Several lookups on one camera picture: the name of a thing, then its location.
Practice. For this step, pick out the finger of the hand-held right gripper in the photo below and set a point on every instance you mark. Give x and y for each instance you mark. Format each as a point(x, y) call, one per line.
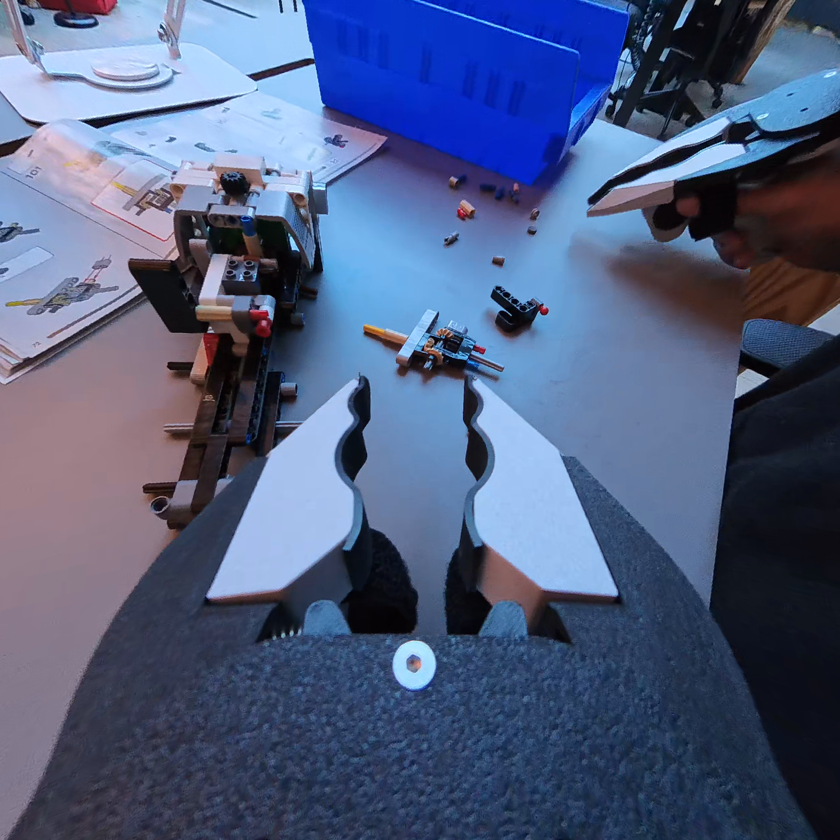
point(643, 197)
point(682, 148)

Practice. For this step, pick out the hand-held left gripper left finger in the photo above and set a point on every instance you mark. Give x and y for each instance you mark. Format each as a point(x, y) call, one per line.
point(289, 505)

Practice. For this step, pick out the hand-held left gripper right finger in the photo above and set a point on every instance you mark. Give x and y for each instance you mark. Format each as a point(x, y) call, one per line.
point(538, 518)

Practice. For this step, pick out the black lego angle beam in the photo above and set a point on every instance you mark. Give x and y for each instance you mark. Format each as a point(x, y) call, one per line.
point(515, 308)

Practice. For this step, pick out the scattered small lego pins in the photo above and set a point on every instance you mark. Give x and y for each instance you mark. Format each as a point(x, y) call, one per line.
point(466, 208)

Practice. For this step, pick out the small lego gear assembly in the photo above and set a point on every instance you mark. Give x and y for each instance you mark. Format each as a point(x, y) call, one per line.
point(446, 341)

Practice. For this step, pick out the white lego truck model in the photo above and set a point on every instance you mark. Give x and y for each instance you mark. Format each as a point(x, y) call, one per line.
point(229, 213)

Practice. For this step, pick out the lego instruction booklet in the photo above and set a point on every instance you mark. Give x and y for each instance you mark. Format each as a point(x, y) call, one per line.
point(65, 229)

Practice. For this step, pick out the person's right hand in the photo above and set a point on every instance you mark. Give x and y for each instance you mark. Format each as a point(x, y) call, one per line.
point(787, 223)

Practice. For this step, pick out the black mesh chair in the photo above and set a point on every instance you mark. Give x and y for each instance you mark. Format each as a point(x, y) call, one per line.
point(781, 341)

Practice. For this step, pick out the blue plastic bin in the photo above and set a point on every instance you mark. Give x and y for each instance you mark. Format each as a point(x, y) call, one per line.
point(446, 72)

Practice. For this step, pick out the black shirt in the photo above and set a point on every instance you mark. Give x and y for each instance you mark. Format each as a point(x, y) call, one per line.
point(787, 525)

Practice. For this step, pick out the document holder stand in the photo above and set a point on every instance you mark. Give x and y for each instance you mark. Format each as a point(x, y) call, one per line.
point(197, 79)

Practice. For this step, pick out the red bag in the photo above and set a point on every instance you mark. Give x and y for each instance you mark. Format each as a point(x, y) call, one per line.
point(79, 5)

